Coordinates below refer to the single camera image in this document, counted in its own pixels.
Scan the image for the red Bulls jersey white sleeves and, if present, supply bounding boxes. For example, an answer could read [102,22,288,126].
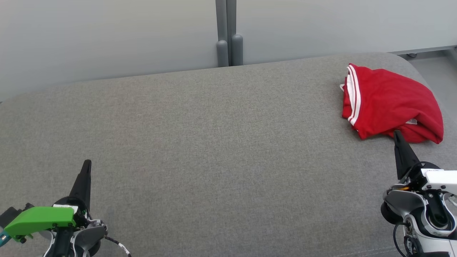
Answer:
[339,63,444,134]

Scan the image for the grey double partition post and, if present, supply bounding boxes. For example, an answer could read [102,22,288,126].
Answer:
[215,0,244,67]

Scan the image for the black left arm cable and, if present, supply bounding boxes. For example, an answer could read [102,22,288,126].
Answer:
[103,236,132,257]

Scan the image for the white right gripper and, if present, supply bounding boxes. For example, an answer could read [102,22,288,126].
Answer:
[393,130,457,196]

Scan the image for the grey fabric sofa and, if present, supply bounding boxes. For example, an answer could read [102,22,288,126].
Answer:
[0,52,457,257]

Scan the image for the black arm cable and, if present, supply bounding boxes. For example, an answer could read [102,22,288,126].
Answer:
[393,221,423,257]
[103,236,132,257]

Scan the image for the grey partition base rail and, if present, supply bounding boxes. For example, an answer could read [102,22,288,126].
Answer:
[388,45,457,58]

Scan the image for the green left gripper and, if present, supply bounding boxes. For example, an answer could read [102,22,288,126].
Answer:
[4,160,92,239]

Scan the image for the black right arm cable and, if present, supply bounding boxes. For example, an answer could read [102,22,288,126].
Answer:
[393,221,423,257]

